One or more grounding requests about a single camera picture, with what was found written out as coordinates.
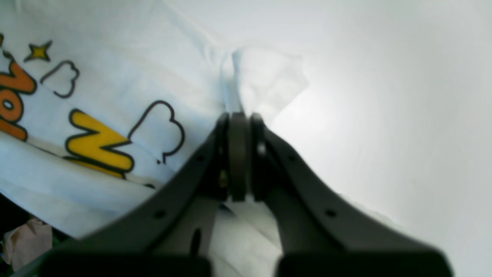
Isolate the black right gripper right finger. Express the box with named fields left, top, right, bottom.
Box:
left=239, top=113, right=453, bottom=277

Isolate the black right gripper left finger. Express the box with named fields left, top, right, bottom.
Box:
left=15, top=113, right=239, bottom=277

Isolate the white printed T-shirt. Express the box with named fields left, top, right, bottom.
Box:
left=0, top=0, right=400, bottom=277

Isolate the pink crumpled cloth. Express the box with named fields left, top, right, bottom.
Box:
left=2, top=219, right=53, bottom=272

